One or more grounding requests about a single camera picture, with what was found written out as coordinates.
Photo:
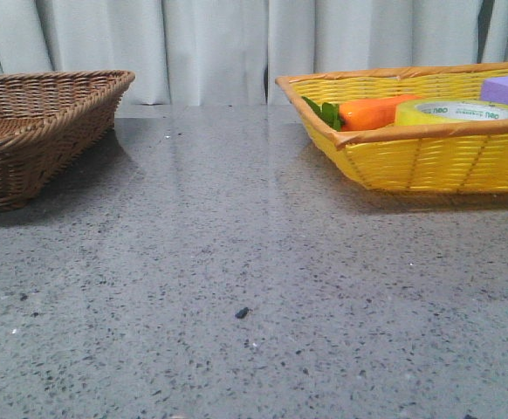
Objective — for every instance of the brown wicker basket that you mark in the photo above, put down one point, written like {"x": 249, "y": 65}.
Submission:
{"x": 48, "y": 119}

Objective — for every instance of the yellow tape roll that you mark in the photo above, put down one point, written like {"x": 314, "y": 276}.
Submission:
{"x": 423, "y": 112}

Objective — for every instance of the white curtain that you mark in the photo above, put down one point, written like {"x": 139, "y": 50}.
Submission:
{"x": 200, "y": 53}

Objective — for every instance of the orange toy carrot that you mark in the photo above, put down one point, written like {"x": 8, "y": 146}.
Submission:
{"x": 359, "y": 115}

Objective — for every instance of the yellow wicker basket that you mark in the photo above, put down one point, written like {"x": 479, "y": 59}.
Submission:
{"x": 453, "y": 158}

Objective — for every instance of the small black debris piece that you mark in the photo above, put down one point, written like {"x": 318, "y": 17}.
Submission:
{"x": 242, "y": 313}

